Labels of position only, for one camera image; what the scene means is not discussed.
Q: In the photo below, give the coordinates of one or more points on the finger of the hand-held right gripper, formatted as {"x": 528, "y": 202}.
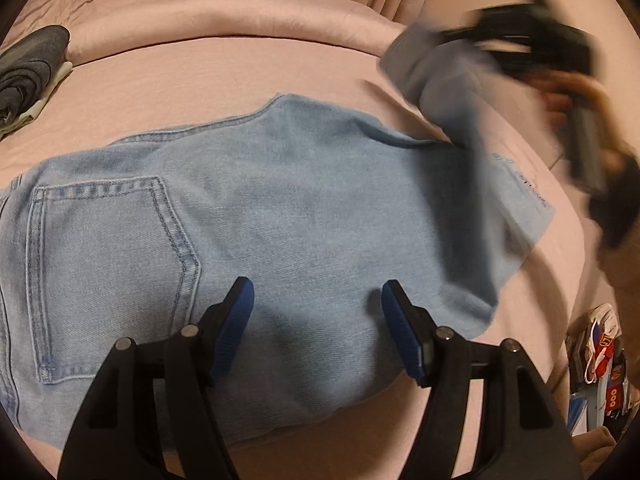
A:
{"x": 465, "y": 34}

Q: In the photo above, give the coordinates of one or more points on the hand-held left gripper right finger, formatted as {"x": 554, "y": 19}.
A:
{"x": 405, "y": 330}

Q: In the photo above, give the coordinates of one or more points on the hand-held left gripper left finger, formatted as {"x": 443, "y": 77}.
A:
{"x": 235, "y": 330}

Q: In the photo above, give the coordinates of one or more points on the light blue denim pants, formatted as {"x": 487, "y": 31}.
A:
{"x": 300, "y": 210}

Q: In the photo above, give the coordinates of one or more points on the person's right forearm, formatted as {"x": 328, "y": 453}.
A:
{"x": 620, "y": 200}

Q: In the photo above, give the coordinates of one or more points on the person's right hand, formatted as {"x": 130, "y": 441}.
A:
{"x": 590, "y": 95}

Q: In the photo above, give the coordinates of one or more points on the colourful printed boxes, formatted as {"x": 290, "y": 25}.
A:
{"x": 600, "y": 350}

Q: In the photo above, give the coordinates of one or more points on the beige cloth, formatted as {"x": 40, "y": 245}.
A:
{"x": 597, "y": 455}

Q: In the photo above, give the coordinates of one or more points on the pink duvet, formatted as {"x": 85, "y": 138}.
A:
{"x": 225, "y": 15}

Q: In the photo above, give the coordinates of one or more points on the folded dark grey clothes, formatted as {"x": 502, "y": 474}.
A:
{"x": 25, "y": 75}

